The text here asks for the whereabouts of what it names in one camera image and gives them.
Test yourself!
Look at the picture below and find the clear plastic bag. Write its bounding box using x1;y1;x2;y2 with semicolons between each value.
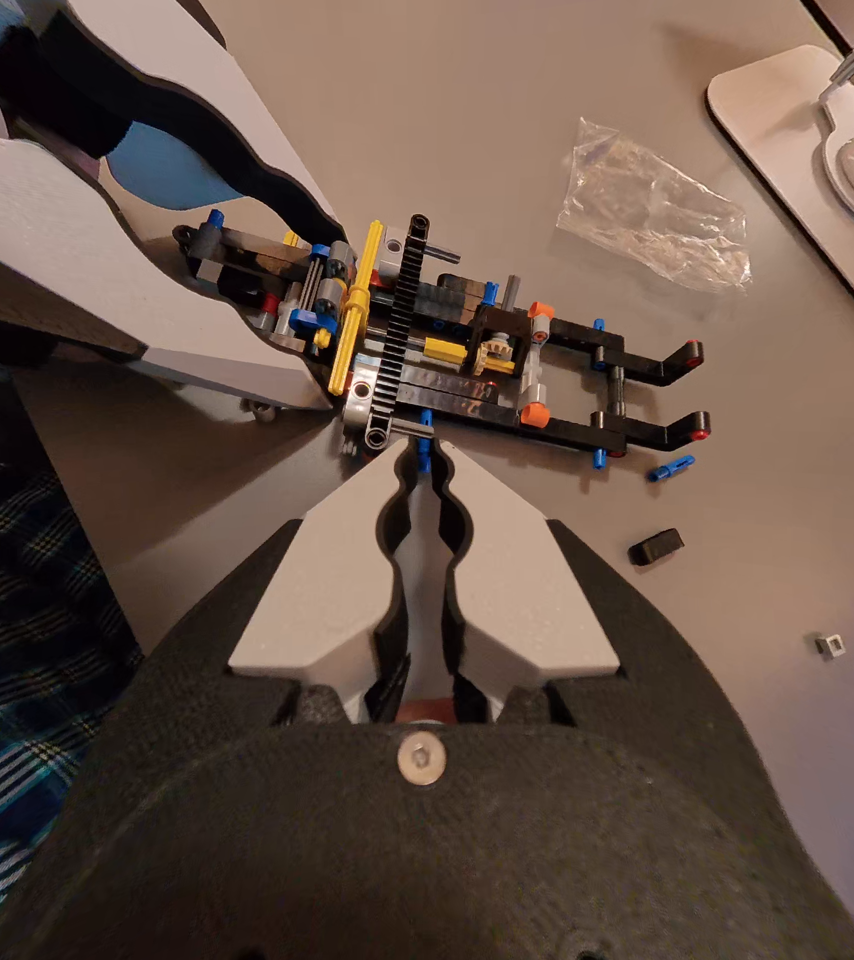
556;116;754;295

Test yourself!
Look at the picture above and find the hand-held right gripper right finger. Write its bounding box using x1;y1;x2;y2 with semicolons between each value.
433;438;621;725

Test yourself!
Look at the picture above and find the lego technic chassis assembly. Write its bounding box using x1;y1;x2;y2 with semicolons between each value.
172;212;713;471

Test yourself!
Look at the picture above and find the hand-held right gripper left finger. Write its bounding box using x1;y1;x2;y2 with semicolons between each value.
226;437;411;725

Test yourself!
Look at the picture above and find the blue plaid shirt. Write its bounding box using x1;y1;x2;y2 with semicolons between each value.
0;352;146;960

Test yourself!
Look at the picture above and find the small black lego piece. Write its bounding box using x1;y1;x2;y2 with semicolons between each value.
627;528;686;567

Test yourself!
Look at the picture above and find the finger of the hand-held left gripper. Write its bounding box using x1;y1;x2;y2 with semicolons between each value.
0;131;335;412
0;0;354;255

